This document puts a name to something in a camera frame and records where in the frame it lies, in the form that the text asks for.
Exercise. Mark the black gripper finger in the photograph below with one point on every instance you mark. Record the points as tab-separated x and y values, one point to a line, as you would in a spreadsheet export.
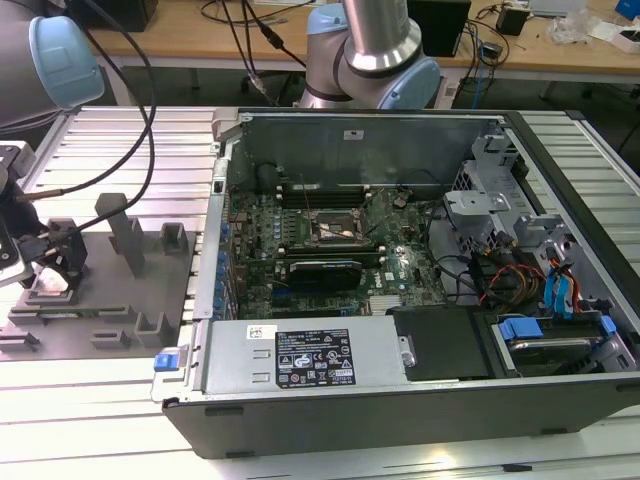
40	252
77	255

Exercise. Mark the square silver CPU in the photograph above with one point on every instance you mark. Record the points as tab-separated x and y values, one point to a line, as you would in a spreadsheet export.
52	282

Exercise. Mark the thin metal locking lever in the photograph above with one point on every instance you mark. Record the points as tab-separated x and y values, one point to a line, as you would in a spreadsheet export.
307	195

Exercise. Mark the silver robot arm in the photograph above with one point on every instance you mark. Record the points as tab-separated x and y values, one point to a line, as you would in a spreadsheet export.
370	30

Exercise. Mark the CPU socket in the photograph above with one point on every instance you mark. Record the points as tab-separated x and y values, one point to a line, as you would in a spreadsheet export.
335	220

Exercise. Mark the grey parts rack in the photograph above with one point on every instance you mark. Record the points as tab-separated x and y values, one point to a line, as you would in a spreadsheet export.
100	295

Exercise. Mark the green RAM stick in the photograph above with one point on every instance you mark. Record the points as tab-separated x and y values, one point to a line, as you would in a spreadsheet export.
75	313

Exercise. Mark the blue case latch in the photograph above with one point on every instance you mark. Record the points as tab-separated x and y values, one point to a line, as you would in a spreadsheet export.
166	361

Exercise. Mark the grey power supply unit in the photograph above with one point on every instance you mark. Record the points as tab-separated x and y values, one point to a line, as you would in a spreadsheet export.
235	350

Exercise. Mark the black cylindrical component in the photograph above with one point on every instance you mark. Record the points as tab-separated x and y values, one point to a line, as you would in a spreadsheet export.
265	177

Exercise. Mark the blue board connector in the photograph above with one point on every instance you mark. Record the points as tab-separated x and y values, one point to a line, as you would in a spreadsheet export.
282	298

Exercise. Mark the black computer box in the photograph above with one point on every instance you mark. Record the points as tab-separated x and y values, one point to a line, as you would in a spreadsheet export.
115	12

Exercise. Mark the black graphics card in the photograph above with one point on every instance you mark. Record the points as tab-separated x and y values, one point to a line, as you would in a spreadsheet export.
325	275

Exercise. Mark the black RAM slot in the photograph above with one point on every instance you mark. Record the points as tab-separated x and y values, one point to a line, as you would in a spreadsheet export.
330	256
330	245
330	252
340	188
330	248

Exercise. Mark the silver finned heatsink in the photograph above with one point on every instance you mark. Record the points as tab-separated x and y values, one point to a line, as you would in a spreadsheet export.
384	305

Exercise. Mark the open black PC case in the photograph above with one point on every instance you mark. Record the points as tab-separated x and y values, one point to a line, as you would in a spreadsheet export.
350	425

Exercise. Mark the round coin cell battery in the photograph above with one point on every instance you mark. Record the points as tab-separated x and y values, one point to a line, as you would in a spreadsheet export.
400	201

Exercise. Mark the green motherboard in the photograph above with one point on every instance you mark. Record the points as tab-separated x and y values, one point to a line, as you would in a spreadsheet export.
405	240

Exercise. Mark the black plastic bay cover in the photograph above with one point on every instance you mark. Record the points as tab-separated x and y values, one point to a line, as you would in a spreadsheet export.
440	345

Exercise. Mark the perforated metal drive cage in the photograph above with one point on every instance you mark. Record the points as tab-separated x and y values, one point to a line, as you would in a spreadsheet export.
470	202

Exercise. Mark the black computer tower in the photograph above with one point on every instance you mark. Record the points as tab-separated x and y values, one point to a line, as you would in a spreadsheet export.
450	25

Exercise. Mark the hard disk in blue carrier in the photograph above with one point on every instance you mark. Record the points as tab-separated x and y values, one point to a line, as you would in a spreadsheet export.
520	329

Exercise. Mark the small black box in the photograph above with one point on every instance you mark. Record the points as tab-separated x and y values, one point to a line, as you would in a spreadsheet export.
512	20

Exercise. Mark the white flat box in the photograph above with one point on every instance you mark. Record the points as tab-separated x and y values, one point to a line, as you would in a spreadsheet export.
555	5

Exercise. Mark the clear plastic bag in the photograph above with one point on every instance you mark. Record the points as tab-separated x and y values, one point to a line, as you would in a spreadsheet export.
570	25

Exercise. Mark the white open box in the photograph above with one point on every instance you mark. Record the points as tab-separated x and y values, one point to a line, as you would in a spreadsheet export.
620	42

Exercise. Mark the blue box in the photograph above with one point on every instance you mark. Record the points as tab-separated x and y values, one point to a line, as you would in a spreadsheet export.
629	9

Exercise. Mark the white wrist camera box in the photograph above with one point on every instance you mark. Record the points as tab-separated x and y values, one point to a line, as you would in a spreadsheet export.
10	270

